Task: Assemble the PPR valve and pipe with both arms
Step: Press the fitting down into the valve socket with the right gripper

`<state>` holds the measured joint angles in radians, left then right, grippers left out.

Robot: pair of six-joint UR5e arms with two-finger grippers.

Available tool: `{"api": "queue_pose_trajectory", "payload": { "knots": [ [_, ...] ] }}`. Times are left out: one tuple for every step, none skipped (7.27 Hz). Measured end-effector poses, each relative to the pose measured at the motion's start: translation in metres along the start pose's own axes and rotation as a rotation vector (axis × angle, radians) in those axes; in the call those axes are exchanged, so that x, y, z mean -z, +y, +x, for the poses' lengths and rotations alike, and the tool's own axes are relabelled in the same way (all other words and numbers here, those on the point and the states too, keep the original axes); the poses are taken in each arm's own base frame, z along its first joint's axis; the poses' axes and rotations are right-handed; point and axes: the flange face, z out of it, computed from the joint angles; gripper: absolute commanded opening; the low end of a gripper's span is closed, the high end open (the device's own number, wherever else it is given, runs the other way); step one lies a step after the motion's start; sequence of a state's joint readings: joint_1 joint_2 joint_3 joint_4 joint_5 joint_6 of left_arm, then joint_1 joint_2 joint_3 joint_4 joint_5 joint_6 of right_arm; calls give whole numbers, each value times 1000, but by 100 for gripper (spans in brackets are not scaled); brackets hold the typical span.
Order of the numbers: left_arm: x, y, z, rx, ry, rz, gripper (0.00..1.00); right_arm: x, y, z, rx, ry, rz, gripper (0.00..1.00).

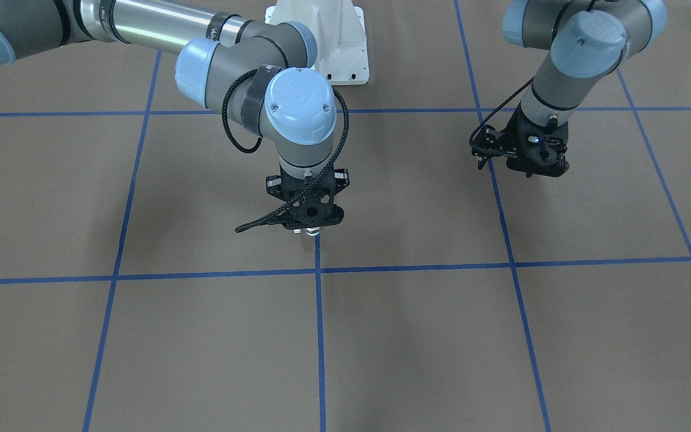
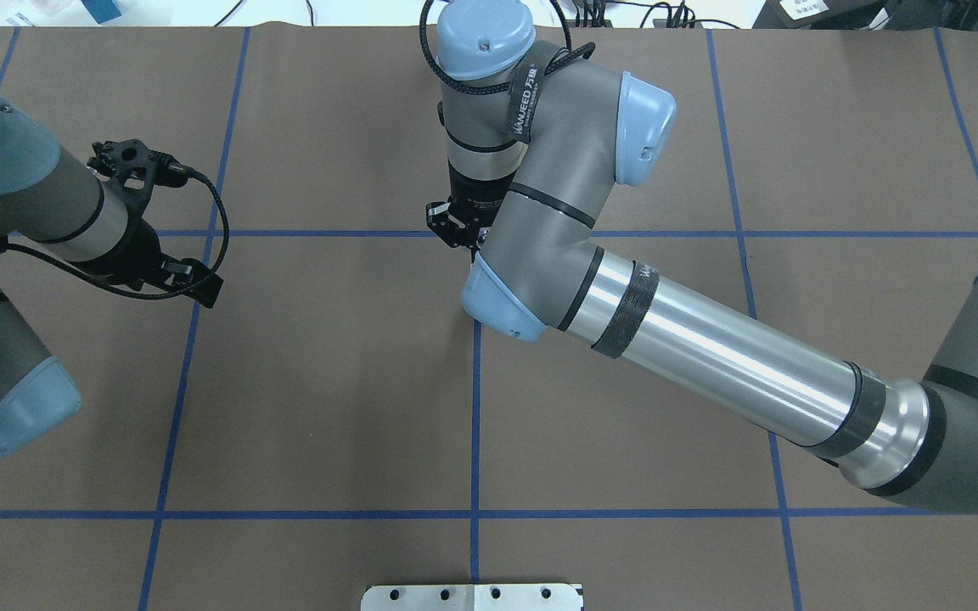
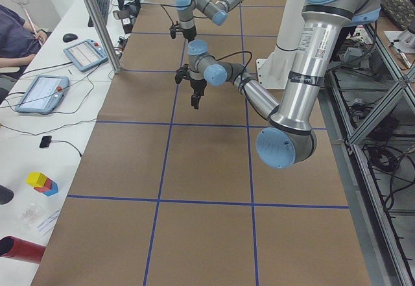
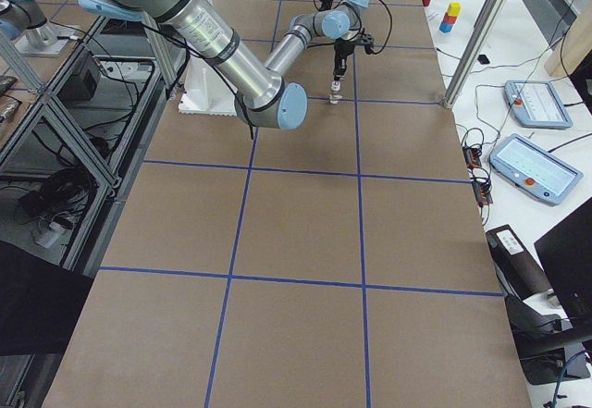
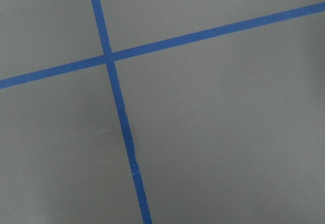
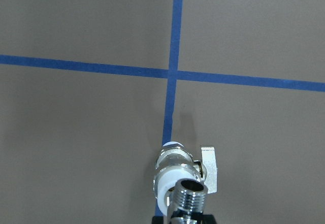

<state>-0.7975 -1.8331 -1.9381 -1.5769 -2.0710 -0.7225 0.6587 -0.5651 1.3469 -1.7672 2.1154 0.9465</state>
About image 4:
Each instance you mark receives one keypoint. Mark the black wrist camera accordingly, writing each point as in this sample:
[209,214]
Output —
[367,42]

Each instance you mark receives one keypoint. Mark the white pedestal column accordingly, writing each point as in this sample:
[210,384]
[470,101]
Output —
[205,93]

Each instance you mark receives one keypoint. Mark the chrome metal tee fitting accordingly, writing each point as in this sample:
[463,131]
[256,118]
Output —
[335,85]

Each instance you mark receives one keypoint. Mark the far teach pendant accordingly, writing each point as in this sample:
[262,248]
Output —
[536,104]

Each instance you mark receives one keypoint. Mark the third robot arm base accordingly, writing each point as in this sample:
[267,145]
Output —
[24,22]

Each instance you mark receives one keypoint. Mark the orange circuit board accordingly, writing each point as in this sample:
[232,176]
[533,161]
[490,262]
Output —
[482,193]
[472,157]

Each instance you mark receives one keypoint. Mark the aluminium frame post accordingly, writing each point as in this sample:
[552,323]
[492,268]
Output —
[483,25]

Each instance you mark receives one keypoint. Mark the black monitor stand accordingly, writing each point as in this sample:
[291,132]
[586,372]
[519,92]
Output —
[548,346]

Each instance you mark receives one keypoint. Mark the black box with label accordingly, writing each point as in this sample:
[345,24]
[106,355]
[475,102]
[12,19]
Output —
[515,263]

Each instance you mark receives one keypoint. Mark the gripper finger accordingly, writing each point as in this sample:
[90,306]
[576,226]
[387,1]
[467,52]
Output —
[337,70]
[343,67]

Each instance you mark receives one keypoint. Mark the white PPR pipe valve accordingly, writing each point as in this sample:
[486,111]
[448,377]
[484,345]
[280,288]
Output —
[334,97]

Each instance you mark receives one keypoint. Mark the teach pendant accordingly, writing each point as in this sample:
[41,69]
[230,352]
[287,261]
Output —
[534,170]
[536,104]

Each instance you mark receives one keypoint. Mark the orange circuit board far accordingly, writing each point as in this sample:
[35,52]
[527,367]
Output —
[472,157]

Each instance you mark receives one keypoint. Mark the black cloth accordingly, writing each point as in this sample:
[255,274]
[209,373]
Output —
[40,303]

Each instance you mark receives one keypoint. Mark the near teach pendant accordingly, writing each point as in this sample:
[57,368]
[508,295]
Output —
[534,170]

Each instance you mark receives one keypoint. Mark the red cube block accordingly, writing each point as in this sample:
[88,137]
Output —
[449,20]

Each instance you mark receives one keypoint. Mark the small black box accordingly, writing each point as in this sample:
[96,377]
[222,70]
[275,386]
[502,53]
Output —
[484,58]

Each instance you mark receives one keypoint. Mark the orange circuit board near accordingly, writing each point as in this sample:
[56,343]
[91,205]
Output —
[482,193]

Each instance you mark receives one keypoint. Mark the blue cube block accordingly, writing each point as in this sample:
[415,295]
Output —
[445,27]

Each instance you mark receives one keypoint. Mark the yellow cube block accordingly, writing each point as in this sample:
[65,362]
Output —
[454,9]

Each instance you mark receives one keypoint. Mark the black monitor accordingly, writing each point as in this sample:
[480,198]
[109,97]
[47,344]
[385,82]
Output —
[565,255]

